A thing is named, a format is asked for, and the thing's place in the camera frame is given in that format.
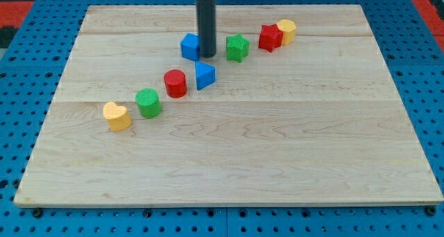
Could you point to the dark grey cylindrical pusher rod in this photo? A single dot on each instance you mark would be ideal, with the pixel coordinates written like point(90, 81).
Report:
point(206, 21)

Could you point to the blue triangle block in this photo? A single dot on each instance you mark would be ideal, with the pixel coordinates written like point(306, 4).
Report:
point(205, 75)

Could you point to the blue cube block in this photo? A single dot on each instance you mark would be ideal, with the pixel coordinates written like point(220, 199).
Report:
point(190, 47)

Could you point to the green star block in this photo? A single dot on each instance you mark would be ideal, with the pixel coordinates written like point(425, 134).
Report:
point(237, 48)

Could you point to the red star block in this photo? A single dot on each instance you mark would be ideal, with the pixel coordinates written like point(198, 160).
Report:
point(270, 37)

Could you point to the red cylinder block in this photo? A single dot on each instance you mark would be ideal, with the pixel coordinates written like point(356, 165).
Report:
point(175, 83)

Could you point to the yellow hexagon block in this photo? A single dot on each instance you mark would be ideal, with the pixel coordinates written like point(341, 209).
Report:
point(288, 28)

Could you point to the green cylinder block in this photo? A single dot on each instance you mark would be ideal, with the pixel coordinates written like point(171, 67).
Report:
point(148, 103)

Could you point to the yellow heart block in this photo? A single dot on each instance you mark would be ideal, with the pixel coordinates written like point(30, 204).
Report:
point(117, 116)

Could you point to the light wooden board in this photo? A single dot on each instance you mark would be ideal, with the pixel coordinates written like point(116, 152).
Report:
point(316, 123)

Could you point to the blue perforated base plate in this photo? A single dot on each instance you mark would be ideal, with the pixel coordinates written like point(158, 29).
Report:
point(32, 67)

